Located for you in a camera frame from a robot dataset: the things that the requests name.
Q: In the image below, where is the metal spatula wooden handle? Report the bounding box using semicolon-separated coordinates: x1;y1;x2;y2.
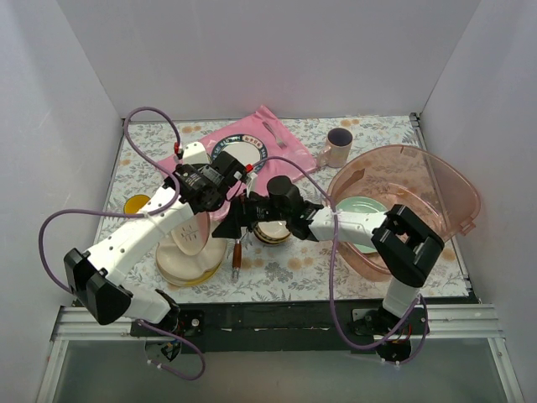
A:
231;238;242;283

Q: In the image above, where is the silver fork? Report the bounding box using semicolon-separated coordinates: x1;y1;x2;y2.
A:
263;122;287;149

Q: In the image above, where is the yellow bottom plate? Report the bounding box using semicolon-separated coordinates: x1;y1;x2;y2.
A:
168;262;222;287

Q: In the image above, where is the pink mug purple inside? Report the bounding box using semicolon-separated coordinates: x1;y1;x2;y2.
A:
316;128;353;169

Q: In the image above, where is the pink cream branch plate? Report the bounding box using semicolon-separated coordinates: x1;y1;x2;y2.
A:
171;212;211;256

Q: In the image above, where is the yellow rimmed cream bowl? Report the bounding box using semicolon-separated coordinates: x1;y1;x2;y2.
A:
257;221;289;235

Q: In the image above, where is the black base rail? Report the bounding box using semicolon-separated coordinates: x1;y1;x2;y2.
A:
168;292;478;355

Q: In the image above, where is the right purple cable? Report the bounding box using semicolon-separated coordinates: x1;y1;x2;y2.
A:
247;155;431;366

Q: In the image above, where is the cream divided plate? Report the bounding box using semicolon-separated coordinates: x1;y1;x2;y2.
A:
155;237;227;281

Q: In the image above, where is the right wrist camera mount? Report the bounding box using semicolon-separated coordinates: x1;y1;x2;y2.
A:
244;165;258;196

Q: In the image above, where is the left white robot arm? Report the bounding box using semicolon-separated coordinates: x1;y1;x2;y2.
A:
64;152;253;336

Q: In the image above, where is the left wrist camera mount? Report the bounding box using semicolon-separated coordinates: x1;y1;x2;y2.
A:
173;142;210;165

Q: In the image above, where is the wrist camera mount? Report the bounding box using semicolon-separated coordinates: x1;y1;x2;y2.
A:
244;165;258;196
173;142;210;165

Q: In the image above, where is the pink transparent plastic bin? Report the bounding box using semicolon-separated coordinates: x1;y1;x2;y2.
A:
328;145;481;274

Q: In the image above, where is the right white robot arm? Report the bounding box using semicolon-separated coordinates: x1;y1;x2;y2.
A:
212;175;445;334

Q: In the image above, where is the green rimmed white plate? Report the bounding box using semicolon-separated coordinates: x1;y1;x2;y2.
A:
210;133;268;173

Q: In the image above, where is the yellow orange cup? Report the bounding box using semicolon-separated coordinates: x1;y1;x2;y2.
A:
123;194;150;214

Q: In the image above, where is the mint green flower plate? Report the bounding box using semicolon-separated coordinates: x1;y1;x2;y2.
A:
336;196;388;254

